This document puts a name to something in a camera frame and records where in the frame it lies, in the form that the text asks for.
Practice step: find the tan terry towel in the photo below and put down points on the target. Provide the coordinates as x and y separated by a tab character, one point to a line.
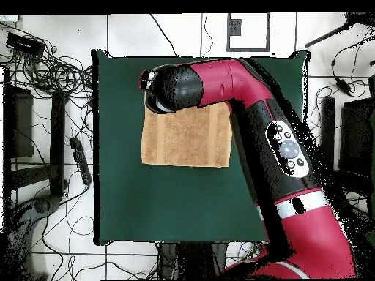
187	137

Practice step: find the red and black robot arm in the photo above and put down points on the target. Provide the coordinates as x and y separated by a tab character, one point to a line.
293	175

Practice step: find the long black power strip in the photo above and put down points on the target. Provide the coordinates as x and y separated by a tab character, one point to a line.
80	161

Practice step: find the dark green table cloth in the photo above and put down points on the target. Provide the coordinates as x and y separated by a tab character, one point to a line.
146	205

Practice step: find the black stand base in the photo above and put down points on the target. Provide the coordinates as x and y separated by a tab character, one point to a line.
35	207

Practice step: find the black tripod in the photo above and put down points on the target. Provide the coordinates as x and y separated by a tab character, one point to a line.
331	34

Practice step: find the black power adapter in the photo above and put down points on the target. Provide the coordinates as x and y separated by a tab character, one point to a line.
343	86

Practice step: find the grey rectangular floor frame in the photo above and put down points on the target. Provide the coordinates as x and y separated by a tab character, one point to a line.
268	32

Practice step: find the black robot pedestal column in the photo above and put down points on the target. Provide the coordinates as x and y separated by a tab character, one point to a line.
193	260

